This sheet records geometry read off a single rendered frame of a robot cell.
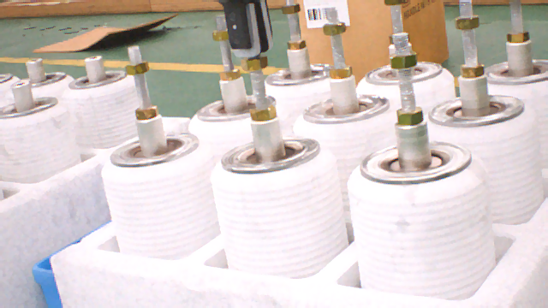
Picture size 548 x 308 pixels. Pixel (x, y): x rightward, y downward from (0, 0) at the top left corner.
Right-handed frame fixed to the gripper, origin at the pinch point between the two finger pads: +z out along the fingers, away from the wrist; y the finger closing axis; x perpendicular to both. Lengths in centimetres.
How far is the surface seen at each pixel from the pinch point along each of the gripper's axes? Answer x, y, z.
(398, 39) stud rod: 12.0, 0.0, 1.3
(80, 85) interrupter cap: -43.4, -18.0, 9.2
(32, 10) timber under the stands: -360, -245, 27
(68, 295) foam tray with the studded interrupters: -17.6, 8.8, 20.3
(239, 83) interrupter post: -11.3, -10.7, 7.1
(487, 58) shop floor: -40, -131, 34
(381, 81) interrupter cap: -1.6, -19.7, 9.5
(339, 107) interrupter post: -0.5, -10.5, 9.2
